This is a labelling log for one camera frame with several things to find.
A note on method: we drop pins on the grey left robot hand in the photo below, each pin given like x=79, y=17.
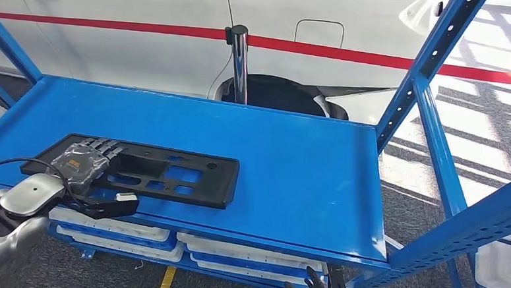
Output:
x=81, y=164

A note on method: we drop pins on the black plastic panel part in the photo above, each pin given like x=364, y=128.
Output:
x=218, y=180

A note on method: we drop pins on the white car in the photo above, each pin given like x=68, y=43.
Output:
x=133, y=53

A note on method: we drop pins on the red barrier belt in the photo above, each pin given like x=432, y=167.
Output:
x=113, y=25

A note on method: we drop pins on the chrome stanchion post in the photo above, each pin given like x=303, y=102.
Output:
x=240, y=68

